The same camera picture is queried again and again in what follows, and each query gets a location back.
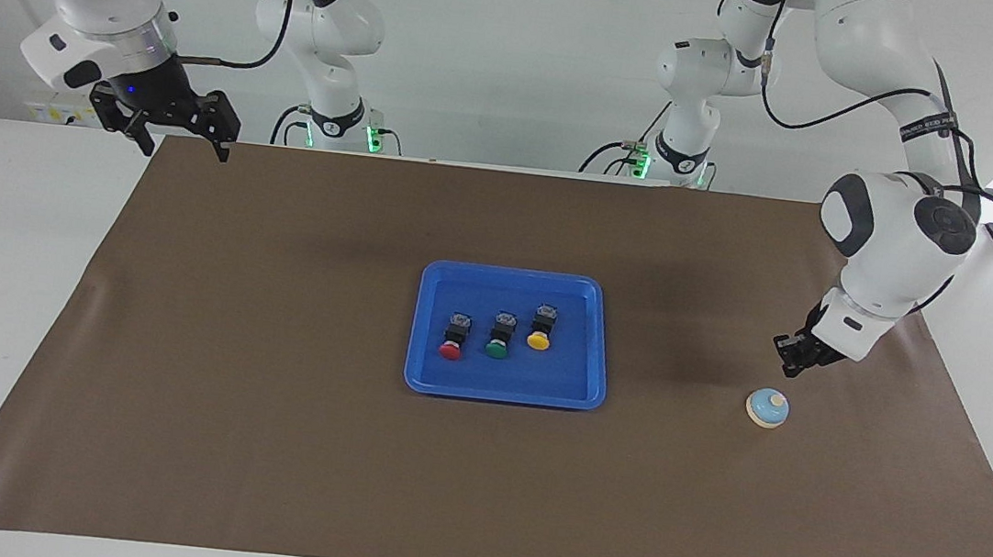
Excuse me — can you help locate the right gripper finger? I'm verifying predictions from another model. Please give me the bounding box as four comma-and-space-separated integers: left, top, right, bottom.
128, 119, 162, 159
208, 128, 241, 165

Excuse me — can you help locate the yellow push button switch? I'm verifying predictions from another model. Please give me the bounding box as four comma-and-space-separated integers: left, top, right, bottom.
525, 301, 562, 354

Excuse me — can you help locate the green push button switch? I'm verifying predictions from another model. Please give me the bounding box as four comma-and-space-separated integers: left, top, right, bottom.
483, 309, 521, 362

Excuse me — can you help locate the red push button switch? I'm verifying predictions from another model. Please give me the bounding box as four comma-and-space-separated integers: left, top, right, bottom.
437, 311, 475, 364

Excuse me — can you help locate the blue plastic tray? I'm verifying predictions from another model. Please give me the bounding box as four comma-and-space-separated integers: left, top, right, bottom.
400, 257, 619, 415

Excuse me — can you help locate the round blue cream knob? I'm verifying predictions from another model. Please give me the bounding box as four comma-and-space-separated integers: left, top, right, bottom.
743, 385, 793, 432

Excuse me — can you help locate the brown table mat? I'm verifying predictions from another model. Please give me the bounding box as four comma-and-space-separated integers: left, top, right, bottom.
0, 115, 993, 557

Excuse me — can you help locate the black right base cable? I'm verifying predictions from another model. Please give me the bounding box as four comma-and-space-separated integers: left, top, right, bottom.
269, 101, 317, 150

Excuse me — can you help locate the black base cable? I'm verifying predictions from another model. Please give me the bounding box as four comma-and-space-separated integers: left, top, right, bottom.
578, 93, 675, 183
269, 101, 317, 150

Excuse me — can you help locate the white wall socket box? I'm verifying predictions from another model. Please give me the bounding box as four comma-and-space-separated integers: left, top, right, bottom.
22, 77, 112, 130

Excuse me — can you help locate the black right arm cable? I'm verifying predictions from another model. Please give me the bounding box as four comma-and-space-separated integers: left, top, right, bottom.
173, 0, 295, 76

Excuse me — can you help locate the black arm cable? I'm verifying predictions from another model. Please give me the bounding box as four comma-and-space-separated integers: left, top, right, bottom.
173, 0, 295, 76
738, 30, 993, 322

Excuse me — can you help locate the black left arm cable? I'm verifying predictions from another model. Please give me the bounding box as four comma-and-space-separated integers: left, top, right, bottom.
738, 30, 993, 322

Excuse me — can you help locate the black left base cable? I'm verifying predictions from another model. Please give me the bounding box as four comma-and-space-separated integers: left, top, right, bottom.
578, 93, 675, 183

